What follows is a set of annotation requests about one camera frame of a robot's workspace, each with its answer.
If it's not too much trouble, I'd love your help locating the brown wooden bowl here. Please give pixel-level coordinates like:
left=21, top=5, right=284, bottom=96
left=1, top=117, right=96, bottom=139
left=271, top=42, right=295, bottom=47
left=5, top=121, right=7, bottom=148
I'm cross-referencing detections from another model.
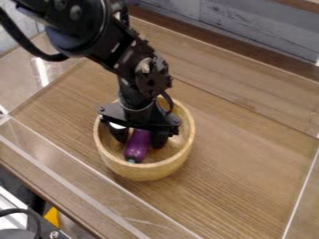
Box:
left=93, top=102, right=196, bottom=181

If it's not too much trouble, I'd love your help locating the purple toy eggplant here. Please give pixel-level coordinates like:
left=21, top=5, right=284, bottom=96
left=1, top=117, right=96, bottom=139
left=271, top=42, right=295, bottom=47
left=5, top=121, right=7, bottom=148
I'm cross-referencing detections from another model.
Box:
left=124, top=129, right=151, bottom=163

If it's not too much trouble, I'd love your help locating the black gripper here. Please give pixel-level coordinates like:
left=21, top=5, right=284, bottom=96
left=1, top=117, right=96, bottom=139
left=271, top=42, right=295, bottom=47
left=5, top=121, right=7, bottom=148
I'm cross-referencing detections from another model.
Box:
left=99, top=97, right=180, bottom=148

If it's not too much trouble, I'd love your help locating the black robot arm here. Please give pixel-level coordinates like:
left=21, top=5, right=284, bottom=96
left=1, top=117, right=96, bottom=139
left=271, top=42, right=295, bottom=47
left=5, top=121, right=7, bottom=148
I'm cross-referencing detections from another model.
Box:
left=12, top=0, right=180, bottom=148

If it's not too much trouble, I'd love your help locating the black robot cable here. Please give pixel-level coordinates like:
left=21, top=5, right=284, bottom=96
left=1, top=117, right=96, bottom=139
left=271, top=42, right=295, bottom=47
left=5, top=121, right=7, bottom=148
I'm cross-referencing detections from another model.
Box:
left=0, top=6, right=69, bottom=63

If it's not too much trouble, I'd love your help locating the yellow black device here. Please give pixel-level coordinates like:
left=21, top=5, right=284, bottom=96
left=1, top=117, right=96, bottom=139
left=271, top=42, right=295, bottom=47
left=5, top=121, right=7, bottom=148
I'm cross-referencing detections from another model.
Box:
left=24, top=204, right=73, bottom=239

